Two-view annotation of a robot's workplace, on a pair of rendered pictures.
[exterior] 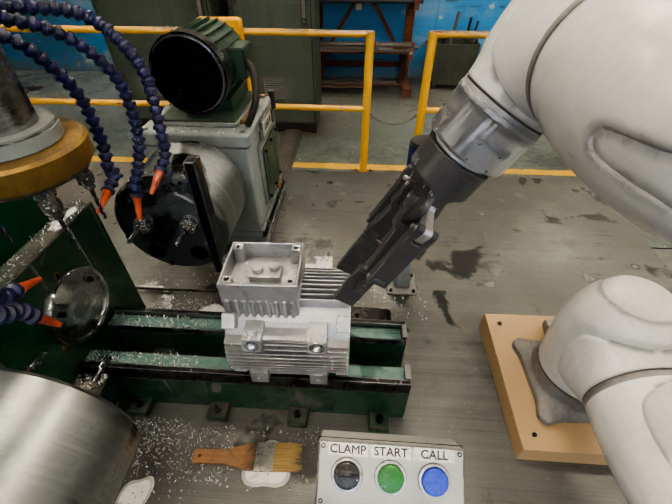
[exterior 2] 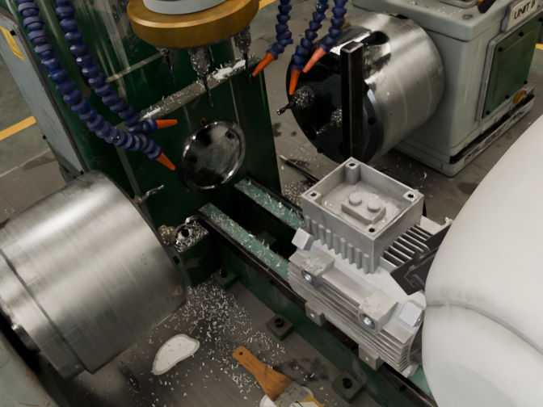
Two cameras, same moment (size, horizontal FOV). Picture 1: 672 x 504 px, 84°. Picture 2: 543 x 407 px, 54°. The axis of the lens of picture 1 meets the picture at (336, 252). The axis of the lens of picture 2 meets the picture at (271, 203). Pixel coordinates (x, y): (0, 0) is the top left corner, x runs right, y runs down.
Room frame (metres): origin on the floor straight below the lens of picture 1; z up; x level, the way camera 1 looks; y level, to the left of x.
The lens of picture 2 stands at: (0.04, -0.19, 1.62)
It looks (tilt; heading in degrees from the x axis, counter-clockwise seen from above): 44 degrees down; 51
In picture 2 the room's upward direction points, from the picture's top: 10 degrees counter-clockwise
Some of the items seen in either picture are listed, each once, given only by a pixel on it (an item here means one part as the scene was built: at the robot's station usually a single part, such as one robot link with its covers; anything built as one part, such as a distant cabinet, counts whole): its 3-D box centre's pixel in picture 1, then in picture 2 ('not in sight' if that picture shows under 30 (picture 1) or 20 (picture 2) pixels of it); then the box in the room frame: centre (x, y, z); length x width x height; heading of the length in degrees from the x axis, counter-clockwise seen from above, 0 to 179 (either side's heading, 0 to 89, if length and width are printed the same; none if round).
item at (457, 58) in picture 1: (454, 50); not in sight; (5.02, -1.45, 0.41); 0.52 x 0.47 x 0.82; 86
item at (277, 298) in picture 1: (265, 278); (361, 214); (0.43, 0.11, 1.11); 0.12 x 0.11 x 0.07; 88
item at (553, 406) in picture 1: (570, 364); not in sight; (0.41, -0.47, 0.88); 0.22 x 0.18 x 0.06; 178
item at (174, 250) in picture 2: (95, 404); (191, 252); (0.34, 0.46, 0.86); 0.07 x 0.06 x 0.12; 176
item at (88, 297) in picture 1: (81, 305); (214, 157); (0.45, 0.47, 1.02); 0.15 x 0.02 x 0.15; 176
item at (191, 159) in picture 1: (209, 219); (353, 120); (0.57, 0.24, 1.12); 0.04 x 0.03 x 0.26; 86
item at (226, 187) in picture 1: (190, 197); (372, 83); (0.78, 0.36, 1.04); 0.41 x 0.25 x 0.25; 176
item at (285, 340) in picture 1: (294, 316); (383, 274); (0.42, 0.08, 1.02); 0.20 x 0.19 x 0.19; 88
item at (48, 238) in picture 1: (59, 318); (199, 161); (0.45, 0.53, 0.97); 0.30 x 0.11 x 0.34; 176
